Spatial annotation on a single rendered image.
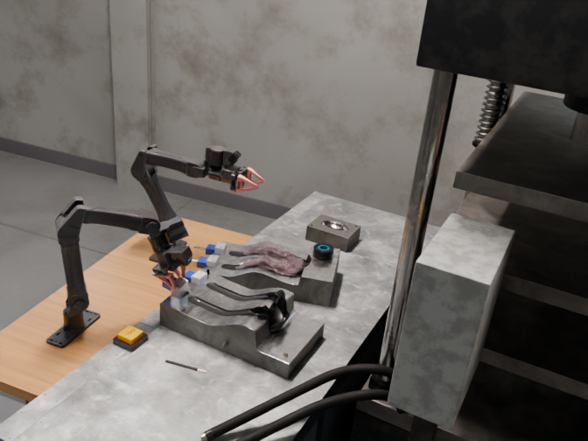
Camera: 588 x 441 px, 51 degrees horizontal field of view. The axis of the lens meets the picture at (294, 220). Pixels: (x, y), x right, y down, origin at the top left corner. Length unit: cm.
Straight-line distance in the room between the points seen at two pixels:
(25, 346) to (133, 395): 43
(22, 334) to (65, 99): 342
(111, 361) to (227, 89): 288
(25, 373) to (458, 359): 128
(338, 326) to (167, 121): 300
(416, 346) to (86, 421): 95
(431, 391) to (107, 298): 130
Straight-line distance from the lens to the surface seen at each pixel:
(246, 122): 459
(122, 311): 230
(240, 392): 196
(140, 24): 474
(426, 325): 141
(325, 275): 233
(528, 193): 168
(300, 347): 204
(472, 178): 169
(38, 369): 210
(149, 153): 247
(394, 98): 420
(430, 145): 163
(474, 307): 136
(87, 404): 195
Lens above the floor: 211
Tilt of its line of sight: 26 degrees down
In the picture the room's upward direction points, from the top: 6 degrees clockwise
